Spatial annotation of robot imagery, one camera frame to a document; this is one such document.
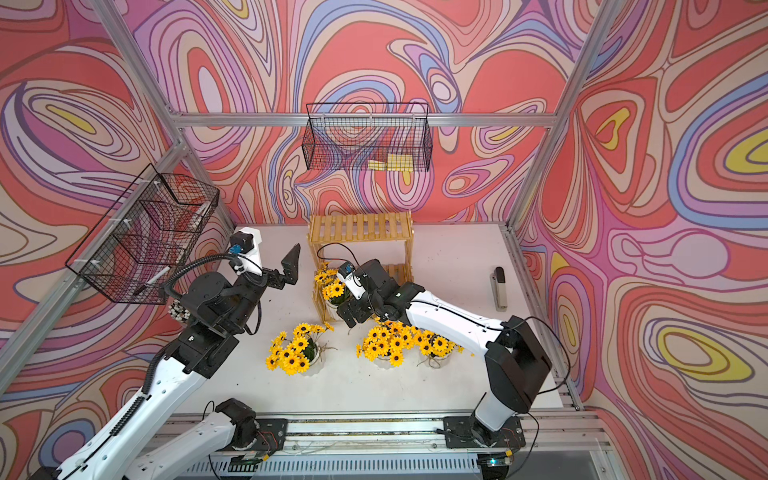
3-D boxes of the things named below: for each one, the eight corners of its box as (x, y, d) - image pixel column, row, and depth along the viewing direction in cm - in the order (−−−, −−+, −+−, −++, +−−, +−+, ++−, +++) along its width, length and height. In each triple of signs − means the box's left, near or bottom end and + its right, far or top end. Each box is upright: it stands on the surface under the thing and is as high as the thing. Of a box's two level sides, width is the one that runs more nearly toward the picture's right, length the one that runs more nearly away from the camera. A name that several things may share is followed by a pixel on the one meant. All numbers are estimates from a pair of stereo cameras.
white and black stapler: (496, 311, 97) (501, 302, 93) (489, 275, 107) (494, 266, 102) (506, 312, 97) (512, 303, 93) (498, 276, 107) (503, 266, 102)
